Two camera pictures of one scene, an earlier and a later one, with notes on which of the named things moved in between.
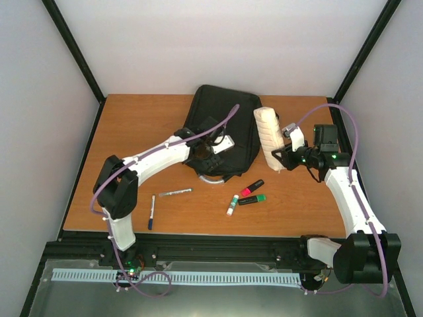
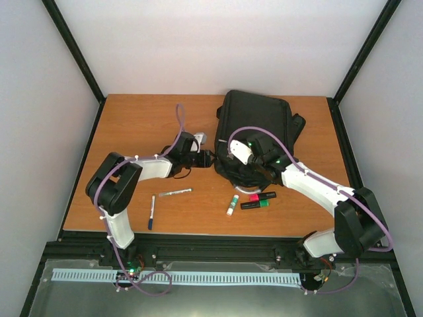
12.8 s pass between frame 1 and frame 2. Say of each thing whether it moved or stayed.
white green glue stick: stayed
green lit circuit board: stayed
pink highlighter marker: moved
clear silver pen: stayed
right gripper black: moved
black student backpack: moved
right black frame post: stayed
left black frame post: stayed
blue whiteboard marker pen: stayed
